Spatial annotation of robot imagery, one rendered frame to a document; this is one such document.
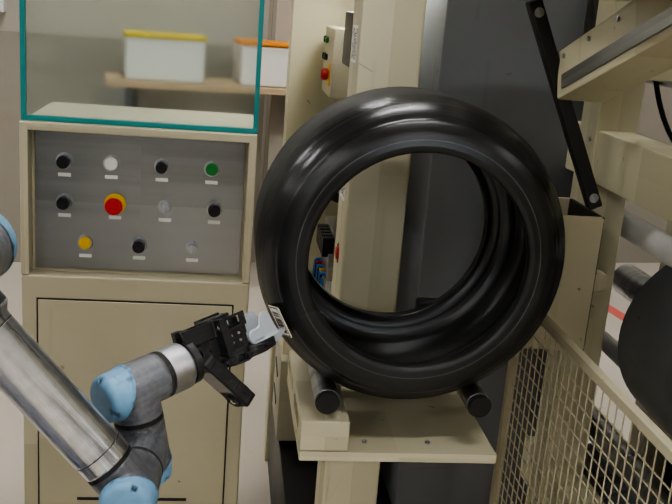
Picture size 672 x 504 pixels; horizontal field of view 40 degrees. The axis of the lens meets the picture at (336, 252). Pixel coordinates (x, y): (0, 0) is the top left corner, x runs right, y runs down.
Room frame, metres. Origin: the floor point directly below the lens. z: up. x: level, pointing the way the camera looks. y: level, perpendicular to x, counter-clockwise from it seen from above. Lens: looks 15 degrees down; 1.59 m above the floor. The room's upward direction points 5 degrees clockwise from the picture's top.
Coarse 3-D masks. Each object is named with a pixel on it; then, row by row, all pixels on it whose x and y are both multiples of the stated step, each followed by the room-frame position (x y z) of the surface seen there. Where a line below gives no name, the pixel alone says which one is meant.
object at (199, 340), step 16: (208, 320) 1.40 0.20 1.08; (224, 320) 1.39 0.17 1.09; (240, 320) 1.41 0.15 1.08; (176, 336) 1.36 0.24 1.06; (192, 336) 1.35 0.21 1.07; (208, 336) 1.37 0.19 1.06; (224, 336) 1.38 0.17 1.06; (240, 336) 1.41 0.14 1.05; (192, 352) 1.33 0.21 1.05; (208, 352) 1.37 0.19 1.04; (224, 352) 1.38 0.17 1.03; (240, 352) 1.39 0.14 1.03
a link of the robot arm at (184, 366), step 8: (176, 344) 1.34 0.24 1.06; (160, 352) 1.31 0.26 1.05; (168, 352) 1.31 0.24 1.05; (176, 352) 1.32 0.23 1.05; (184, 352) 1.32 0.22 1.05; (168, 360) 1.37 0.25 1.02; (176, 360) 1.30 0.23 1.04; (184, 360) 1.31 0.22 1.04; (192, 360) 1.32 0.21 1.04; (176, 368) 1.30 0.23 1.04; (184, 368) 1.30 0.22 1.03; (192, 368) 1.31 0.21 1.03; (176, 376) 1.29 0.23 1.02; (184, 376) 1.30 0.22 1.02; (192, 376) 1.31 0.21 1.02; (184, 384) 1.30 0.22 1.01; (192, 384) 1.32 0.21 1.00; (176, 392) 1.30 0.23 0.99
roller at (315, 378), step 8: (312, 368) 1.63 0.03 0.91; (312, 376) 1.60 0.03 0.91; (320, 376) 1.58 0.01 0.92; (312, 384) 1.57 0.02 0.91; (320, 384) 1.55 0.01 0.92; (328, 384) 1.54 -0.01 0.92; (312, 392) 1.56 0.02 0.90; (320, 392) 1.52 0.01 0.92; (328, 392) 1.51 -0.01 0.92; (336, 392) 1.53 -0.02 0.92; (320, 400) 1.51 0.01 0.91; (328, 400) 1.51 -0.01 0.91; (336, 400) 1.51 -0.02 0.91; (320, 408) 1.51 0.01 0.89; (328, 408) 1.51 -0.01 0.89; (336, 408) 1.51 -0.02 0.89
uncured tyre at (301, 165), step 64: (320, 128) 1.57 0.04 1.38; (384, 128) 1.52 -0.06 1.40; (448, 128) 1.53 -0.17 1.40; (512, 128) 1.61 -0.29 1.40; (320, 192) 1.50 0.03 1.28; (512, 192) 1.54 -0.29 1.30; (256, 256) 1.55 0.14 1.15; (512, 256) 1.80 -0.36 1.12; (320, 320) 1.50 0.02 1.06; (384, 320) 1.79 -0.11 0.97; (448, 320) 1.80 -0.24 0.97; (512, 320) 1.54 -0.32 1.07; (384, 384) 1.52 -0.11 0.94; (448, 384) 1.54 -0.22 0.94
